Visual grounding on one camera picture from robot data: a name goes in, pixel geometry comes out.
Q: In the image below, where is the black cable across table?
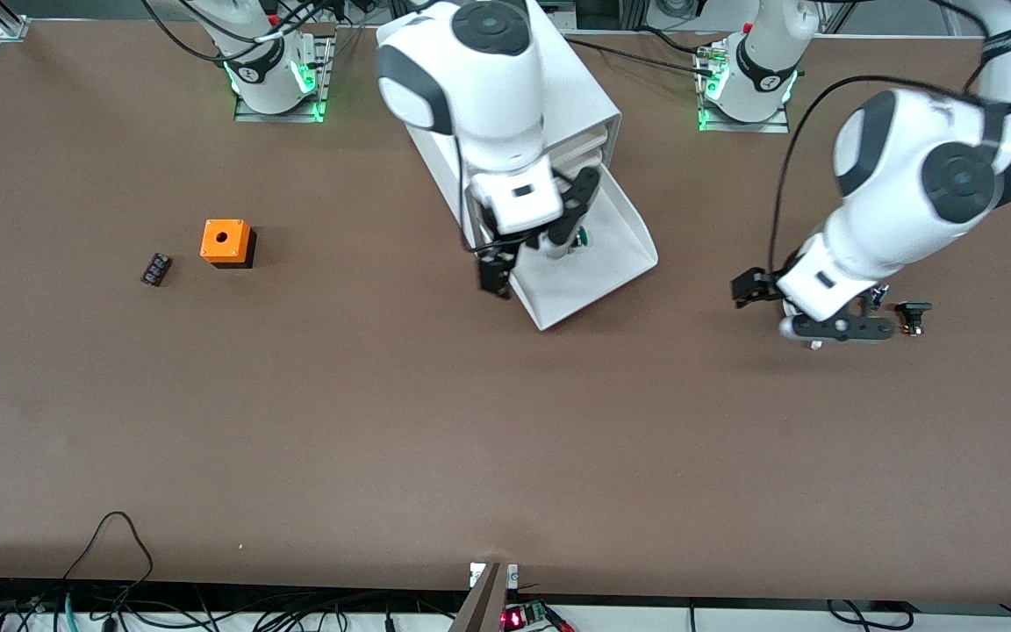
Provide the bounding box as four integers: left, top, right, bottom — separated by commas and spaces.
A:
558, 35, 717, 75

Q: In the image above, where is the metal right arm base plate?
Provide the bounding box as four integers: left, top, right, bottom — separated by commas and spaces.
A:
233, 33, 336, 124

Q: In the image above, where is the circuit board with red LED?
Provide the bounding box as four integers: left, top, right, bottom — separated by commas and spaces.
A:
501, 601, 577, 632

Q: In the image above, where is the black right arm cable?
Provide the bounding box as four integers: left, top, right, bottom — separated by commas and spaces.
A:
141, 0, 482, 257

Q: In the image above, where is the black coiled cable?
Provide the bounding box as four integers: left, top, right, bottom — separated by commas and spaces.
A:
826, 600, 914, 631

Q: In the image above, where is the orange button enclosure box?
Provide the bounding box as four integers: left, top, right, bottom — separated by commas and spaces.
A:
200, 219, 258, 269

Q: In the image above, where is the white drawer cabinet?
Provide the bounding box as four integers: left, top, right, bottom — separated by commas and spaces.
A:
400, 22, 623, 251

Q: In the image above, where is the black push button switch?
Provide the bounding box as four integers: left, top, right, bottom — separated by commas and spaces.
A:
895, 300, 934, 336

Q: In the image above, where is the white metal post bracket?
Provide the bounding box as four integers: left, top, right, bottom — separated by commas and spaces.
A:
469, 562, 520, 589

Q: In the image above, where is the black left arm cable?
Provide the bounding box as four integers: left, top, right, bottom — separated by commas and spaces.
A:
767, 75, 1011, 277

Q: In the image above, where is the black looped cable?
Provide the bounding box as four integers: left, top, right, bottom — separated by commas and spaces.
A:
62, 512, 155, 607

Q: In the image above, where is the grey brown camera post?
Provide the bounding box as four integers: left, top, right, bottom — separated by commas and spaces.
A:
448, 562, 511, 632

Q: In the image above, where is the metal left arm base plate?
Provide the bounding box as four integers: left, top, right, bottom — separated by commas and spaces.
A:
696, 39, 793, 133

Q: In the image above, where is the black cable tangle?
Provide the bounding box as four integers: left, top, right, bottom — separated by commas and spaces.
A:
0, 575, 471, 632

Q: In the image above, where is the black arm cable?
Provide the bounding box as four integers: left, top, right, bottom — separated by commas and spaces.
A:
141, 0, 482, 257
767, 75, 1011, 277

